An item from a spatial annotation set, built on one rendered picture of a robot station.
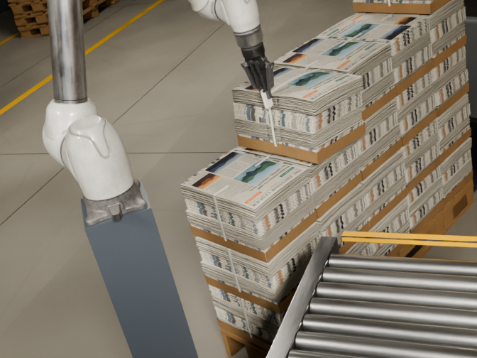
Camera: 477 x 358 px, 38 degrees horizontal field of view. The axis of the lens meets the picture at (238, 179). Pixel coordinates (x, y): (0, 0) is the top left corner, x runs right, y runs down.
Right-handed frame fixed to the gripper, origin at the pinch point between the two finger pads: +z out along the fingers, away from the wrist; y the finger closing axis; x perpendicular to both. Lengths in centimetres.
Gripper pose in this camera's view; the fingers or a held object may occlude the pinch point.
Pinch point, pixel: (267, 98)
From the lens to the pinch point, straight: 233.9
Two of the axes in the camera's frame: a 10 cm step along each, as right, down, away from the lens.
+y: -7.5, -1.6, 6.4
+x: -6.0, 5.6, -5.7
